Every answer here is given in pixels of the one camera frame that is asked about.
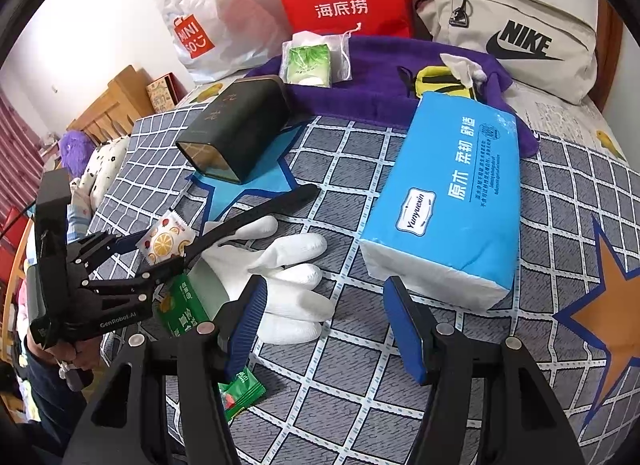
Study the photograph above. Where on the fruit print packet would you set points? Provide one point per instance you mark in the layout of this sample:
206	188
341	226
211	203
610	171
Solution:
165	240

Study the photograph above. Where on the yellow black striped pouch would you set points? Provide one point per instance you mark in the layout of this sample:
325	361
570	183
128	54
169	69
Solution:
440	86

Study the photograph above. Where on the white glove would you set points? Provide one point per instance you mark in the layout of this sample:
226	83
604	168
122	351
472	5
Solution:
290	275

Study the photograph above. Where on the green snack packet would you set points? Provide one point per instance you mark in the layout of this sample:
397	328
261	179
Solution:
185	300

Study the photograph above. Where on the green tissue pouch bag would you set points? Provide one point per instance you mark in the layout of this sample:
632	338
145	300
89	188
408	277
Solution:
340	60

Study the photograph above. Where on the brown wooden headboard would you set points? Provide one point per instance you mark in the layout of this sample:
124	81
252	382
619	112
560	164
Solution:
607	55

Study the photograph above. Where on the red striped curtain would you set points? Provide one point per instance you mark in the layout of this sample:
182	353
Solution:
20	155

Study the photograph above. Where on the person's left hand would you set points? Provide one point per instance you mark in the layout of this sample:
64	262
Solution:
49	355

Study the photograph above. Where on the purple towel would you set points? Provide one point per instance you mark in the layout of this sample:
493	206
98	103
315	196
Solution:
380	70

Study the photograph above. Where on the white dotted pillow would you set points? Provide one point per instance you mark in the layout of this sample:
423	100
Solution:
107	170

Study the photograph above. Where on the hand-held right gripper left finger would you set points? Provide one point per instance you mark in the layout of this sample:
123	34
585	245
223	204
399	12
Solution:
247	320

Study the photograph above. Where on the person's left forearm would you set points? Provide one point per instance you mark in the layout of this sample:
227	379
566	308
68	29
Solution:
45	410

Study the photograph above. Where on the purple plush toy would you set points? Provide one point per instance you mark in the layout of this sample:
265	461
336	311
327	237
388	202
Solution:
77	147

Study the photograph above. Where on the small green packet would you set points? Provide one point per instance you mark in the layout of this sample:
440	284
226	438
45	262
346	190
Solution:
242	390

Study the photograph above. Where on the white crumpled tissue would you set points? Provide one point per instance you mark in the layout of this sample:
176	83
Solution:
462	67

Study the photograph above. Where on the patterned cardboard box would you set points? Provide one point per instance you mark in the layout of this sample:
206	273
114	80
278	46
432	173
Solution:
162	92

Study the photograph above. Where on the light blue striped cloth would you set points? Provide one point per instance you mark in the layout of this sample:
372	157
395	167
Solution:
80	215

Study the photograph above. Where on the grey checkered blanket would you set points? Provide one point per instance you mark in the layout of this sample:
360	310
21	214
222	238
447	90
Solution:
350	395

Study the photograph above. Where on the white plastic bag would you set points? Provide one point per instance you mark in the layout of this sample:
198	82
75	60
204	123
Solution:
220	5

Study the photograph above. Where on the dark tin box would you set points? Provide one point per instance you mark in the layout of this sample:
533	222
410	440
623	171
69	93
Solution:
235	125

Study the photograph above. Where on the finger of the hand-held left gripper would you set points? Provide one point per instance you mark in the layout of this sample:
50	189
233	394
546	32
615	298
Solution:
115	244
135	282

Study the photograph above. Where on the green pocket tissue pack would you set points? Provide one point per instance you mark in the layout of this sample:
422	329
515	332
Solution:
305	65

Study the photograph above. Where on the beige bag with black logo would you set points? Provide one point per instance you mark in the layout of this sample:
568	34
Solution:
505	20

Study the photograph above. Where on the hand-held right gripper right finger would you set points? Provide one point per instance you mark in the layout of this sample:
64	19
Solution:
402	325

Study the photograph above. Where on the blue tissue pack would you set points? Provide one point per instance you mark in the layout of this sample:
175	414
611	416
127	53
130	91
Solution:
445	195

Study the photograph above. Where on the light wooden furniture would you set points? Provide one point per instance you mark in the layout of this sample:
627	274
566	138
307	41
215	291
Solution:
112	105

